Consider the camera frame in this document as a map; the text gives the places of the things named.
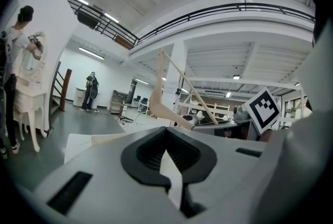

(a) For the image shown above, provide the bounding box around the beige wooden clothes hanger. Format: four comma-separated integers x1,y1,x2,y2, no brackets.
149,47,219,130

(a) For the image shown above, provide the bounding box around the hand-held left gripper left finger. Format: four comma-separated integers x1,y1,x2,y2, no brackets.
17,126,195,224

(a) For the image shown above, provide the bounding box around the white bed frame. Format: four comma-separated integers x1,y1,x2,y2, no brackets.
176,76,304,125

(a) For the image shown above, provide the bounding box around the white square pillar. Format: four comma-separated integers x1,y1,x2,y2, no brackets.
163,40,189,128

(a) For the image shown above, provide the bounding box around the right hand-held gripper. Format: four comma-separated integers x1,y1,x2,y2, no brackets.
193,86,284,141

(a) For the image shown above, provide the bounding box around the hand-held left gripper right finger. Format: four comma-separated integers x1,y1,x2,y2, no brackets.
165,126,270,224

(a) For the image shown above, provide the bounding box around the beige office desk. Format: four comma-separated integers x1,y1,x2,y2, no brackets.
108,89,129,115

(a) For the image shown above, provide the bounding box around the white dressing table with mirror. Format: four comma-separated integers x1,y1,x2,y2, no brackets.
12,31,50,153

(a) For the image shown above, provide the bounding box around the white round cabinet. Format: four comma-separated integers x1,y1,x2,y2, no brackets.
73,86,87,108

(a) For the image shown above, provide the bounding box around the brown wooden stair post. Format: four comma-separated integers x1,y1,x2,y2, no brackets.
60,68,73,112

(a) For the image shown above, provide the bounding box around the black metal balcony railing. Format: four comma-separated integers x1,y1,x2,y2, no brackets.
64,0,316,50

